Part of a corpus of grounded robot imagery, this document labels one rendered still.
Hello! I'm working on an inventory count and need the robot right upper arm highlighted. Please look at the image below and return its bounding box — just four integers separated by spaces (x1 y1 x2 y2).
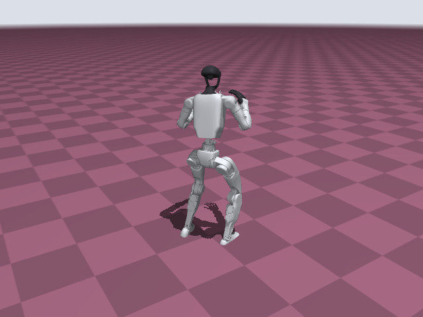
221 96 251 131

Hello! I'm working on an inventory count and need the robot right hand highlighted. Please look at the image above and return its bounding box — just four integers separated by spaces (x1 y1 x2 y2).
229 89 246 104

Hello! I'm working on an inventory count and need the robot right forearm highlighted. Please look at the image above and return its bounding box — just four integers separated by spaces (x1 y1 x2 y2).
239 98 252 127

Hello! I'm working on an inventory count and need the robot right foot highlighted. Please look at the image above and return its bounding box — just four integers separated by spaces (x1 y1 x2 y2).
220 232 239 245

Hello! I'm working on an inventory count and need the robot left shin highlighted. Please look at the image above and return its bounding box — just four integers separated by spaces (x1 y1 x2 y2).
184 182 202 230

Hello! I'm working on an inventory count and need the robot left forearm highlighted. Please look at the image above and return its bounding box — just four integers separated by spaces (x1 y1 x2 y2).
187 109 193 123

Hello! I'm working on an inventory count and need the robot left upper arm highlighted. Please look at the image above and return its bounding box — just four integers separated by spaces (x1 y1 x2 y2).
177 96 194 129

